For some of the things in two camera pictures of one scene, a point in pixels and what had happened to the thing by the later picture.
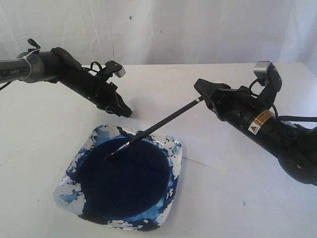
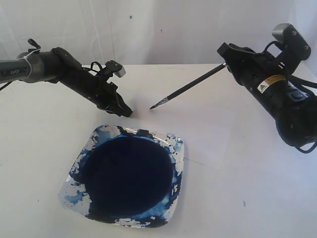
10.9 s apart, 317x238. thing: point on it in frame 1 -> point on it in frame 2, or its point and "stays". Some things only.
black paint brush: x=158 y=124 -> x=190 y=85
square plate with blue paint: x=132 y=190 stays
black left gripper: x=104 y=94 stays
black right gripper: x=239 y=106 -> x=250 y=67
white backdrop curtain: x=151 y=32 stays
